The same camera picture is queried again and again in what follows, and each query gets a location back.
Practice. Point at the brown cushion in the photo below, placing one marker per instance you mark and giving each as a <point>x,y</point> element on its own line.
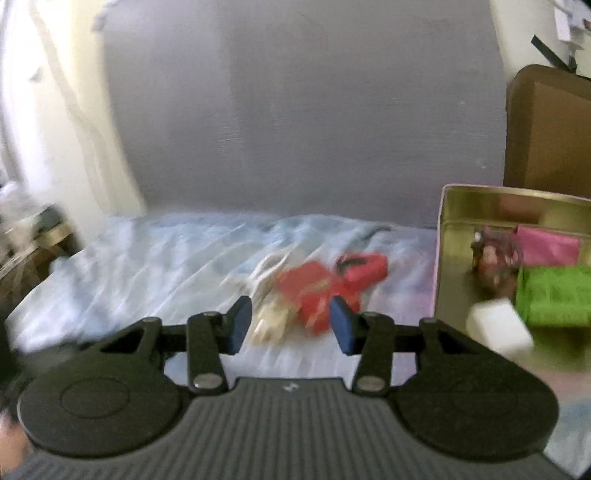
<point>549,138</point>

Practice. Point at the red box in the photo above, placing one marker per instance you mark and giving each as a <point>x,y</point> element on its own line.
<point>307,288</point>

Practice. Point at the blue patterned bedsheet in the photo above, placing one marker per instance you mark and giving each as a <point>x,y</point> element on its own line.
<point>138,267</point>

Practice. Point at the grey foam board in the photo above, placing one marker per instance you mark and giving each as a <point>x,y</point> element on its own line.
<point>300,115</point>

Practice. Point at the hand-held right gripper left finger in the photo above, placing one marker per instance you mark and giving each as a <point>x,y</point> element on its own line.
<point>240,323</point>

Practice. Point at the red stapler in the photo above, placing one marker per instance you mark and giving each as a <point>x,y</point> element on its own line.
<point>364,272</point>

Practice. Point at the green packet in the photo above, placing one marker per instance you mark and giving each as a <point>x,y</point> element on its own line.
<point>554,295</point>

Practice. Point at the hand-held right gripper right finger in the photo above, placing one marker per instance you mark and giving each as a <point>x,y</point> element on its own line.
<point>341,330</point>

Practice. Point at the white charger cube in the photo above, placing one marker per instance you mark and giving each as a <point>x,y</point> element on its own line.
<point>498,325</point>

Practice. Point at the red toy figurine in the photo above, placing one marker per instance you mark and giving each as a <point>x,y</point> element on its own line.
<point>494,258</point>

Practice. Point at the magenta pouch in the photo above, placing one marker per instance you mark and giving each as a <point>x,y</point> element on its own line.
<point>547,247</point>

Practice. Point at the gold bell ornament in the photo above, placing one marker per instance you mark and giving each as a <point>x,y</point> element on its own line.
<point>268,323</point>

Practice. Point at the white power strip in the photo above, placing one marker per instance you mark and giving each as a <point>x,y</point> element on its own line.
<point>572,18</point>

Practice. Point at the short black tape strip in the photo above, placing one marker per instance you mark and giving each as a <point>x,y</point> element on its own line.
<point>551,53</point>

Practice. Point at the pink tin box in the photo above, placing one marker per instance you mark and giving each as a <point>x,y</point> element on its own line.
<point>455,258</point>

